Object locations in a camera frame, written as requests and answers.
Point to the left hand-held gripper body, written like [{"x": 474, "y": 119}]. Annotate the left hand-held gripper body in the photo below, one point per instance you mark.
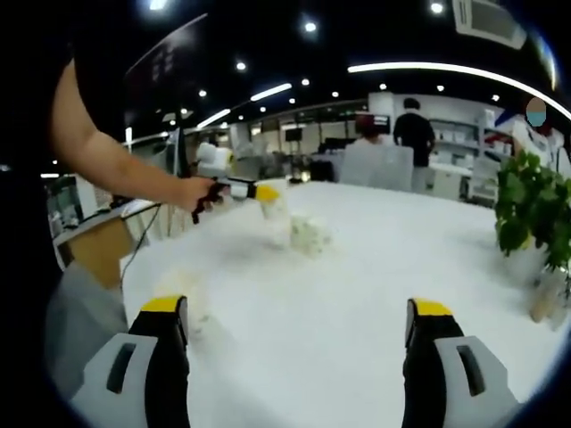
[{"x": 214, "y": 160}]

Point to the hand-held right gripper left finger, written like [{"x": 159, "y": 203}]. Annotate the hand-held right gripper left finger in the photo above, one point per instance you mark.
[{"x": 165, "y": 379}]

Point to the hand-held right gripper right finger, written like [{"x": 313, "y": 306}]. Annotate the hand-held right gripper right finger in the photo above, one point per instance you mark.
[{"x": 424, "y": 379}]

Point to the cluster of white paper cups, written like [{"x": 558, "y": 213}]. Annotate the cluster of white paper cups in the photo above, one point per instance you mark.
[{"x": 308, "y": 234}]

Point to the person's left hand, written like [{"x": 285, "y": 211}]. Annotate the person's left hand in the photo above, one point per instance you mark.
[{"x": 192, "y": 191}]

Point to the black tripod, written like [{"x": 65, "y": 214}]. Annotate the black tripod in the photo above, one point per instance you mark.
[{"x": 183, "y": 151}]

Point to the long ceiling light strip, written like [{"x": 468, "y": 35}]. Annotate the long ceiling light strip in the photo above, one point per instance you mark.
[
  {"x": 270, "y": 92},
  {"x": 214, "y": 118},
  {"x": 424, "y": 66}
]

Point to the black screen on stand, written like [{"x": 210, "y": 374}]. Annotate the black screen on stand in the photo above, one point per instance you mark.
[{"x": 294, "y": 134}]

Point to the dark overhead panel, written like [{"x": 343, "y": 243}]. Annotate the dark overhead panel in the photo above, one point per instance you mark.
[{"x": 165, "y": 67}]

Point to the white table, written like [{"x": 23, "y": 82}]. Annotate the white table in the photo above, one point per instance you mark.
[{"x": 357, "y": 290}]

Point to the grey office chair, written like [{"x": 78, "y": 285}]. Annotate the grey office chair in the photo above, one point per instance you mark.
[{"x": 374, "y": 169}]

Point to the small pale container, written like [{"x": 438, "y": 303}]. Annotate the small pale container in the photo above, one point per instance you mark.
[{"x": 546, "y": 298}]

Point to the round ceiling spotlights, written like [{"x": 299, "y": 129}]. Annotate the round ceiling spotlights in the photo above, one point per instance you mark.
[{"x": 310, "y": 27}]

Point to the white shelving unit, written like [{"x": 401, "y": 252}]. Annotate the white shelving unit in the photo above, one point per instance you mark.
[{"x": 455, "y": 138}]

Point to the green potted plant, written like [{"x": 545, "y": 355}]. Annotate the green potted plant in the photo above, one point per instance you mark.
[{"x": 531, "y": 200}]

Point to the ceiling air conditioner vent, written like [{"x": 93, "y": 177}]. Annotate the ceiling air conditioner vent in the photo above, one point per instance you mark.
[{"x": 490, "y": 22}]

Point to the dark red wall screen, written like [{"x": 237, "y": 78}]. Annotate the dark red wall screen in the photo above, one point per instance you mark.
[{"x": 379, "y": 120}]

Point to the red blue wall banner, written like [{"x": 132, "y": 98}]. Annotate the red blue wall banner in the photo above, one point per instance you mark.
[{"x": 506, "y": 120}]

